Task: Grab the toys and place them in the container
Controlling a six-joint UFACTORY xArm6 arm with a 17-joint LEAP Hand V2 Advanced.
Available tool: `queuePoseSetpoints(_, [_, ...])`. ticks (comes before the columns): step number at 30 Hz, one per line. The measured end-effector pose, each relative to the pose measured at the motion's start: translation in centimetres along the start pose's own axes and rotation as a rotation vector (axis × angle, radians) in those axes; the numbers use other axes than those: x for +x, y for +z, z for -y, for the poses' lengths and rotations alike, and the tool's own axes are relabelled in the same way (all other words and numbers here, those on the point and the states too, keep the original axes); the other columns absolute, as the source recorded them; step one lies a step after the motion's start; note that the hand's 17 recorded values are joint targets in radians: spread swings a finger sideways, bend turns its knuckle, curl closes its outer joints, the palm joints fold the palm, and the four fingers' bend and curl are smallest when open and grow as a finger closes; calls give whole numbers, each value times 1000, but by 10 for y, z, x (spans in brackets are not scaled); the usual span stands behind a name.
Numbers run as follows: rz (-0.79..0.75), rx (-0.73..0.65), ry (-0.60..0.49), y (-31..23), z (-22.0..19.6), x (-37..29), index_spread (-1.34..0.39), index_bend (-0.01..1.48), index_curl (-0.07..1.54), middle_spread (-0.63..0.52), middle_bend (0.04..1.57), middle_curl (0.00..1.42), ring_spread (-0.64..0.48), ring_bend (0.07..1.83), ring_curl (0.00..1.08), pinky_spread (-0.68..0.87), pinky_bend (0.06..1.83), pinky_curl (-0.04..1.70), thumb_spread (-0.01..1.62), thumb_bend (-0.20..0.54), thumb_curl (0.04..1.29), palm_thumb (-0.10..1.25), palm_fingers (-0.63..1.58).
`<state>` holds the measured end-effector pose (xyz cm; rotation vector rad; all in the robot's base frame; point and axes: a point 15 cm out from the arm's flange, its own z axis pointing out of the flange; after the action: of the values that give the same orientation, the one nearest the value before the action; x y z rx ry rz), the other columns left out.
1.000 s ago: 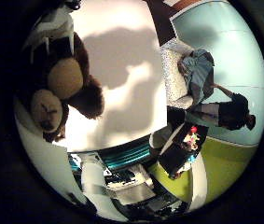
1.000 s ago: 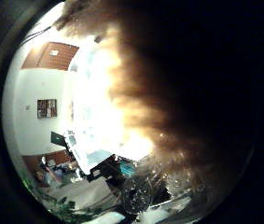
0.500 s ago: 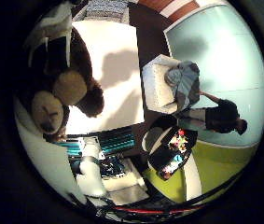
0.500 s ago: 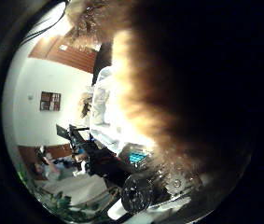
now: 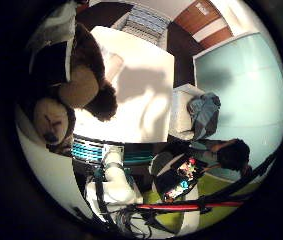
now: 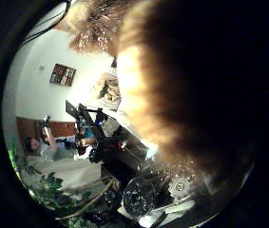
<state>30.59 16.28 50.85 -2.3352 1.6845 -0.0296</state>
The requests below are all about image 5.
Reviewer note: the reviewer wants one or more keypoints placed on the brown teddy bear toy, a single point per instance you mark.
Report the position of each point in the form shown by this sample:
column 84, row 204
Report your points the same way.
column 81, row 83

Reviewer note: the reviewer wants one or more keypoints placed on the white chair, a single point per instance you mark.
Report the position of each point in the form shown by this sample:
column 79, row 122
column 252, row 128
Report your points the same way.
column 180, row 113

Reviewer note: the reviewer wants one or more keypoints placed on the teal ribbed box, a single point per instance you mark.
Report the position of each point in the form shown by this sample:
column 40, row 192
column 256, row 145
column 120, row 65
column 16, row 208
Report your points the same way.
column 87, row 151

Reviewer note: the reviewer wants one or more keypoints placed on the grey-blue crumpled cloth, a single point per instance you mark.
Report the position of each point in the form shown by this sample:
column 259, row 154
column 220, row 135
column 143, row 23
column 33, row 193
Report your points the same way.
column 204, row 115

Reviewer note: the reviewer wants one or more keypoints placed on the red bar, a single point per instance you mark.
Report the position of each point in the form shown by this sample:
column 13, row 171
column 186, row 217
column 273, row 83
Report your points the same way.
column 181, row 206

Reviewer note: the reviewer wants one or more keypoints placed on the seated person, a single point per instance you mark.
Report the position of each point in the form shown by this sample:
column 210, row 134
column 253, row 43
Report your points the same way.
column 232, row 155

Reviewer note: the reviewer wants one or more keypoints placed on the pale green glass panel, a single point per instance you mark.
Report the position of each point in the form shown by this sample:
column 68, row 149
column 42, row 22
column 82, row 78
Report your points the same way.
column 247, row 93

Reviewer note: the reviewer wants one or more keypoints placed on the brown wooden door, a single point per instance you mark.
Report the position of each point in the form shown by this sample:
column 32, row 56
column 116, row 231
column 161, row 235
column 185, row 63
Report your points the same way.
column 204, row 23

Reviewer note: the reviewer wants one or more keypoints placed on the white door sign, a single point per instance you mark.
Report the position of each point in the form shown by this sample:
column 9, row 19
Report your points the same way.
column 202, row 8

